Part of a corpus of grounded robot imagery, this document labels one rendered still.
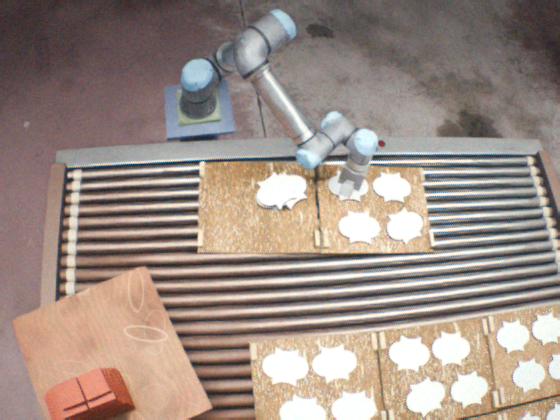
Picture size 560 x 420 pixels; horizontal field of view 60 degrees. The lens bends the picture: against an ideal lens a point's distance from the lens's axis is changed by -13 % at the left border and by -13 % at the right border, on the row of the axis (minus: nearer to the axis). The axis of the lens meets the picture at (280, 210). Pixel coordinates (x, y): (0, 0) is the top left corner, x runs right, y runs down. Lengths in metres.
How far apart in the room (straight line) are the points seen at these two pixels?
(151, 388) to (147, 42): 2.61
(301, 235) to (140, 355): 0.69
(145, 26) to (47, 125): 1.00
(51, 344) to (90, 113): 1.97
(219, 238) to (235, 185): 0.21
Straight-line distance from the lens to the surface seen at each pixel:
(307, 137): 1.72
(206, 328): 1.80
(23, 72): 3.84
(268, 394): 1.75
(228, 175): 2.00
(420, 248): 2.00
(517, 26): 4.69
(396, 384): 1.83
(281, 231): 1.91
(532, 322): 2.10
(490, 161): 2.34
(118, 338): 1.70
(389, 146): 2.19
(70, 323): 1.75
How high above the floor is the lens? 2.66
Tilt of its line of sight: 63 degrees down
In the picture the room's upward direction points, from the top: 12 degrees clockwise
